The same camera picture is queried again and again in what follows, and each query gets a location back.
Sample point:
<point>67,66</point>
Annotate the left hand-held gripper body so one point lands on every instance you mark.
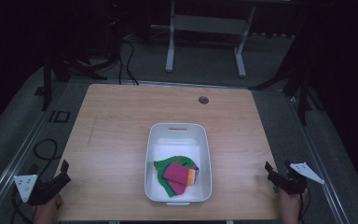
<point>45,189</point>

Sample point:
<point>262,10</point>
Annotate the black tripod stand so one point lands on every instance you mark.
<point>68,59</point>
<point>295,81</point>

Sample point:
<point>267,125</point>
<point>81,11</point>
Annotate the person's right hand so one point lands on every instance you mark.
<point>291,207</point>

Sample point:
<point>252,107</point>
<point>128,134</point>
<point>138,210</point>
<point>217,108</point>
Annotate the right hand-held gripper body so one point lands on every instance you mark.
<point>295,179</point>

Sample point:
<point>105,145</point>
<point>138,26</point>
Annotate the person's left hand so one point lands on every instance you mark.
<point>48,211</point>

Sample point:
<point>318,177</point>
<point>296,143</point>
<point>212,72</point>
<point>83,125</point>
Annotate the white plastic bin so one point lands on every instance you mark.
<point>178,163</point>

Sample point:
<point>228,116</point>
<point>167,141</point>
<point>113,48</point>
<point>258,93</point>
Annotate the green pink striped socks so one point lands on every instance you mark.
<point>177,175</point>

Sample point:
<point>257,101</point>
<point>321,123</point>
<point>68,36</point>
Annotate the white metal stand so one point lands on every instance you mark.
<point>208,37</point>

